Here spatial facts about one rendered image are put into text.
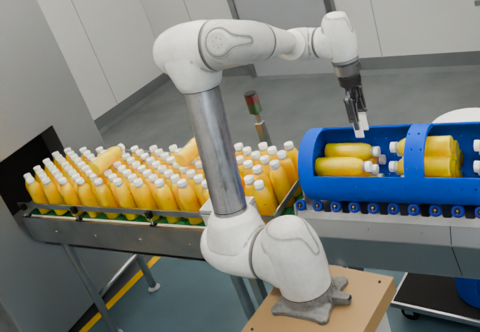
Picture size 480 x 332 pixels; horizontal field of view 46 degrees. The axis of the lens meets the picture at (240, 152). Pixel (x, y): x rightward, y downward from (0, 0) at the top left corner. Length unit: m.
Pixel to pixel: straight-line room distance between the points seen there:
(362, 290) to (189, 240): 1.07
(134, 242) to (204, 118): 1.38
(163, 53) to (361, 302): 0.87
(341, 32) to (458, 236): 0.82
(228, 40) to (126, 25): 5.83
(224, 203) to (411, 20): 4.16
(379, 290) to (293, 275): 0.27
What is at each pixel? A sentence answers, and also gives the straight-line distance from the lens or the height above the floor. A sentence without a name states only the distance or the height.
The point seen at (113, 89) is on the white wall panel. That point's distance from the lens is 6.98.
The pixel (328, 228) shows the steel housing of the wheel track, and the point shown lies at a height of 0.87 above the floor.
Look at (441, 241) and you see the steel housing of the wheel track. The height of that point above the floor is 0.85.
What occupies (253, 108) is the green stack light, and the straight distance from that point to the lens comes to 2.69.
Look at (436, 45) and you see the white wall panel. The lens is 5.59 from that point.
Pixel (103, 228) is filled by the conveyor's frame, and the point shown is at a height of 0.86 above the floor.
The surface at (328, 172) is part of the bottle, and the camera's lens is 2.16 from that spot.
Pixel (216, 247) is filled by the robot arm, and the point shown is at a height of 1.27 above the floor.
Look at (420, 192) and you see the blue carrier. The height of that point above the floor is 1.07.
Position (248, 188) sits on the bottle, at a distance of 2.29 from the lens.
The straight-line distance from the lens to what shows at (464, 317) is 2.87.
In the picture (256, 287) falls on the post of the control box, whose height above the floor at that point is 0.69.
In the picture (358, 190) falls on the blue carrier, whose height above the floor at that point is 1.07.
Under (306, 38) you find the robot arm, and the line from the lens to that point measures 1.93.
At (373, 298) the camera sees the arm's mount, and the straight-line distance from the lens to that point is 1.68.
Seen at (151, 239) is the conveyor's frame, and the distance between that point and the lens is 2.72.
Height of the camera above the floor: 2.21
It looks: 26 degrees down
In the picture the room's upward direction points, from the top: 19 degrees counter-clockwise
